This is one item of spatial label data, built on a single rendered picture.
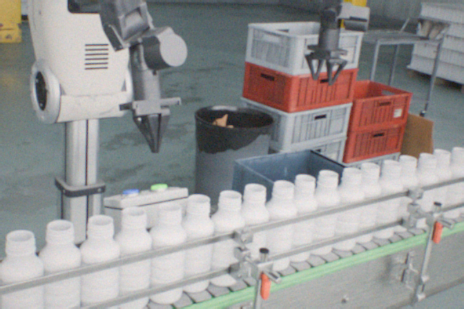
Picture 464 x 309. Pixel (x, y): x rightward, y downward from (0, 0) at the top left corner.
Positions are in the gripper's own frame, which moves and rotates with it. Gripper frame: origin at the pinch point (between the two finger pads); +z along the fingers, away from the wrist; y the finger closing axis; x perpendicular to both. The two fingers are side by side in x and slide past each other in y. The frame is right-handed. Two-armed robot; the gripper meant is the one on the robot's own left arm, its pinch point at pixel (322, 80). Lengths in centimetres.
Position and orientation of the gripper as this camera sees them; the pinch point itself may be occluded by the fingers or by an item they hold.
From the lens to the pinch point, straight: 173.5
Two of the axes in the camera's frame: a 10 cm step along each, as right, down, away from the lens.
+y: -5.8, -3.2, 7.5
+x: -8.1, 1.4, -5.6
